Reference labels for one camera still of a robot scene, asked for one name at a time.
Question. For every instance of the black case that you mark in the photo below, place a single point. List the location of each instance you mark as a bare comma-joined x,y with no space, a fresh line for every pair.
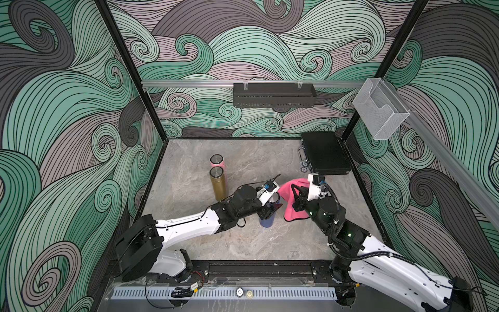
325,154

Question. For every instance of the gold thermos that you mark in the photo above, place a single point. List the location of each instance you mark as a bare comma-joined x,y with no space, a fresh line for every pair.
218,180

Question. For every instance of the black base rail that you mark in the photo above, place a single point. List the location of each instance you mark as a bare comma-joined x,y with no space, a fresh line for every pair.
216,271

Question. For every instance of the metal rings on case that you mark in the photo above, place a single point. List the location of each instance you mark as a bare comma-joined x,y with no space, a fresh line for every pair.
303,162

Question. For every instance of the blue thermos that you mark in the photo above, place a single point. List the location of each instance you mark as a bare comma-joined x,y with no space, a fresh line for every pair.
276,198

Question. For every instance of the pink microfiber cloth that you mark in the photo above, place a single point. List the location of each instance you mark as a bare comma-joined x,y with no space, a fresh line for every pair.
285,191

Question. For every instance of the clear plastic wall holder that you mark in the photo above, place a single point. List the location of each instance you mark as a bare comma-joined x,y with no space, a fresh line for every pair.
381,108

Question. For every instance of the pink thermos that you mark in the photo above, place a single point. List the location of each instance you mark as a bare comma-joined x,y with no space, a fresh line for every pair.
217,160

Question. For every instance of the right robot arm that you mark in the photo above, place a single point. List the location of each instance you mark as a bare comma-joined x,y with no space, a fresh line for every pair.
361,258

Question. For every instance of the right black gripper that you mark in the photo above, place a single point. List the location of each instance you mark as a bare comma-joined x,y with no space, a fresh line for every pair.
300,200

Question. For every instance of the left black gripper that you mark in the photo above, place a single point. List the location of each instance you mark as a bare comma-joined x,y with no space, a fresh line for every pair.
264,214

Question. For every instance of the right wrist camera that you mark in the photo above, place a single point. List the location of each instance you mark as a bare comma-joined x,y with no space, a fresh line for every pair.
316,190

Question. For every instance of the white slotted cable duct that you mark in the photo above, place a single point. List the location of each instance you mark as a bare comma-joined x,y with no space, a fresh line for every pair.
228,293

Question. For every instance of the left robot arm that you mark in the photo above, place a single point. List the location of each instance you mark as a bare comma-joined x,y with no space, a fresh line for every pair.
145,247

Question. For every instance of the black wall shelf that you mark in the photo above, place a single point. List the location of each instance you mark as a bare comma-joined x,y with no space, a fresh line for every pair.
278,96

